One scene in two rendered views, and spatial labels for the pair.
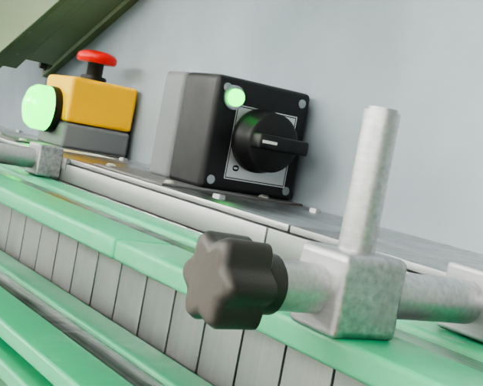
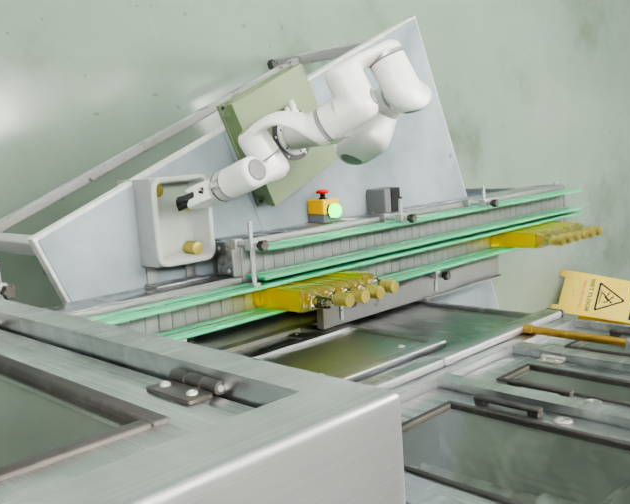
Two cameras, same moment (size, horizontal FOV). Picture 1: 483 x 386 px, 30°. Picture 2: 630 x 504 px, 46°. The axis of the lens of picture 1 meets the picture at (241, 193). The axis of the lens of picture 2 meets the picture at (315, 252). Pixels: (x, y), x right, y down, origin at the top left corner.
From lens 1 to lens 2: 2.80 m
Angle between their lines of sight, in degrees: 100
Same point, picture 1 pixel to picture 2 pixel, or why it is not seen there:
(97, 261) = (404, 231)
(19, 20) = (293, 185)
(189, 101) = (393, 194)
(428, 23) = (398, 169)
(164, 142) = (389, 204)
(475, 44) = (406, 172)
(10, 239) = (368, 244)
